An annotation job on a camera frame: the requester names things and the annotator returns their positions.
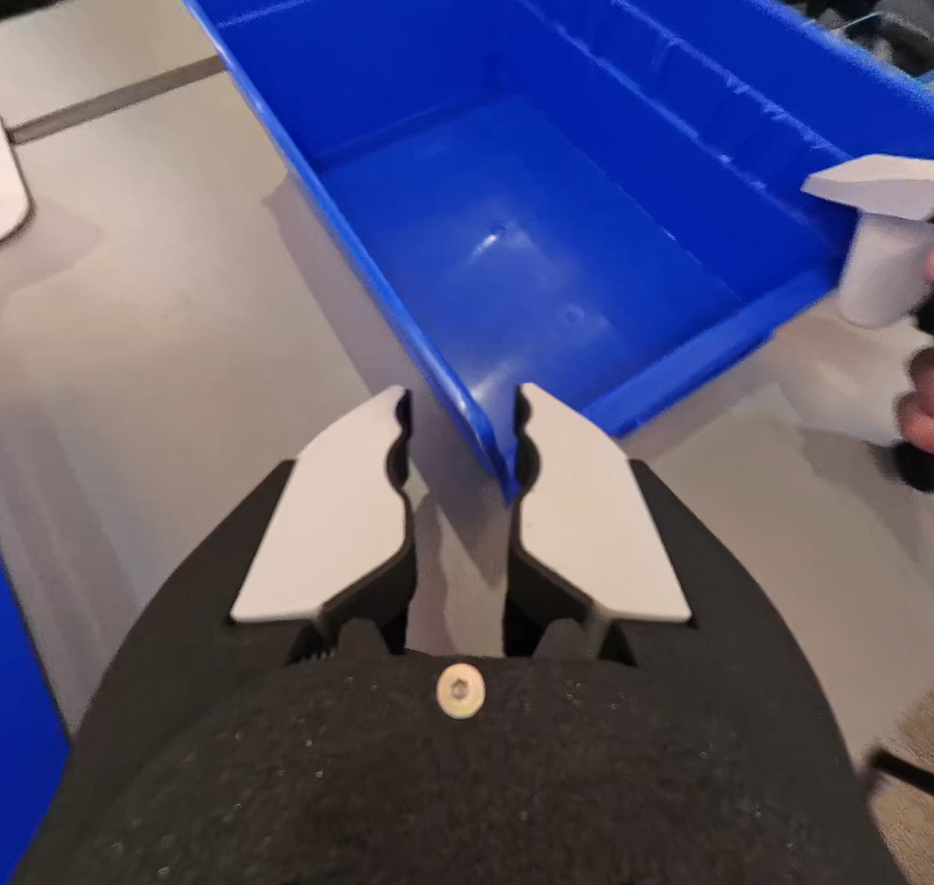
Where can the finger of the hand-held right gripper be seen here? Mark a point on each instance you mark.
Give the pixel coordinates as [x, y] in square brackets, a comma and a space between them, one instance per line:
[883, 185]

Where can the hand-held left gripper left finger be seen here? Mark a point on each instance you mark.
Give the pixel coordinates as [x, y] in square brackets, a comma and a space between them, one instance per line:
[321, 527]

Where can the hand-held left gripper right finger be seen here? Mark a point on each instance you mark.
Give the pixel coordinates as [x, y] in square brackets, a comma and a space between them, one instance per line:
[598, 535]

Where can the blue plastic bin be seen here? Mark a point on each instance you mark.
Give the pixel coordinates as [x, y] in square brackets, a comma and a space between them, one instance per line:
[511, 243]
[29, 681]

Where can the grey desk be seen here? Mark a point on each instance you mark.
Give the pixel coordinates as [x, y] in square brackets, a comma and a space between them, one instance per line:
[146, 352]

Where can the person's right hand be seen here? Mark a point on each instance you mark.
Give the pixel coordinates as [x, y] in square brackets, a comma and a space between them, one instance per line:
[918, 422]

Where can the white document stand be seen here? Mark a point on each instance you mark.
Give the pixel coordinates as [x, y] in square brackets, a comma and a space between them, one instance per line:
[13, 185]

